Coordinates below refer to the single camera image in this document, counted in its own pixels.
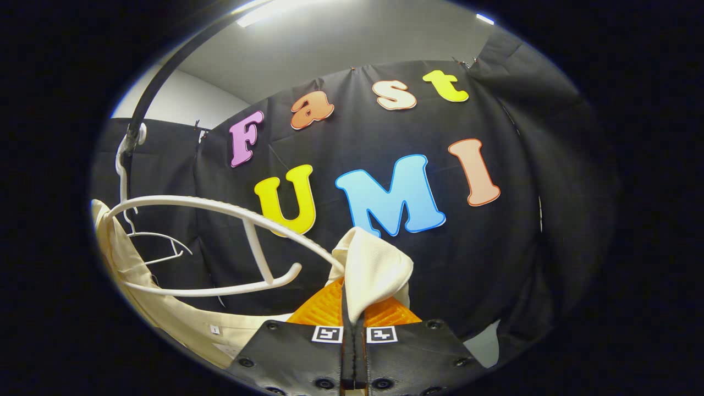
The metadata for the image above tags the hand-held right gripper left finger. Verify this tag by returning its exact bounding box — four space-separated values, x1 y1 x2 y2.
228 278 353 396

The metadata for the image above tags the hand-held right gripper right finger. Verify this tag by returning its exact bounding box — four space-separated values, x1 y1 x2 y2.
352 299 487 396

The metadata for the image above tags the cream button shirt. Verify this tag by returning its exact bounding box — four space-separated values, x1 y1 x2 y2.
91 199 414 370

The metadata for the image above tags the white plastic clothes hanger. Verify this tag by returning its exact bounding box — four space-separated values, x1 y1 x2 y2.
103 122 346 298
122 165 193 266

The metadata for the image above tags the black metal clothes rack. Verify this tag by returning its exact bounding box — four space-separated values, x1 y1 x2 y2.
122 0 276 166

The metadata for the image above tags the black backdrop cloth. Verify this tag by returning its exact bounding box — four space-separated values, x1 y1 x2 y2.
91 27 619 364

